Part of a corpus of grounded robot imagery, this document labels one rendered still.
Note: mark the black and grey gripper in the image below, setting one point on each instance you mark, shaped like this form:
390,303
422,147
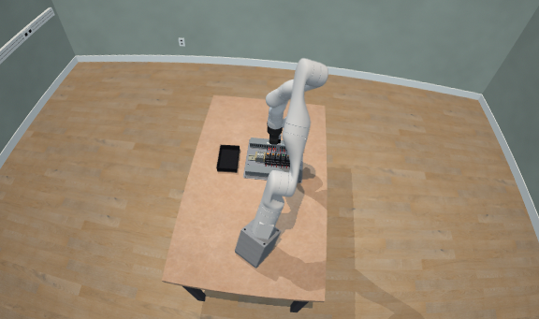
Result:
275,130

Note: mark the black parts tray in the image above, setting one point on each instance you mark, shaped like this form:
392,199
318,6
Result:
228,158

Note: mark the grey relay panel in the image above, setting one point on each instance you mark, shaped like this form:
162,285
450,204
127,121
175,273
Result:
257,165

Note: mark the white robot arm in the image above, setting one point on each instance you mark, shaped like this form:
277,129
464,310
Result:
296,130

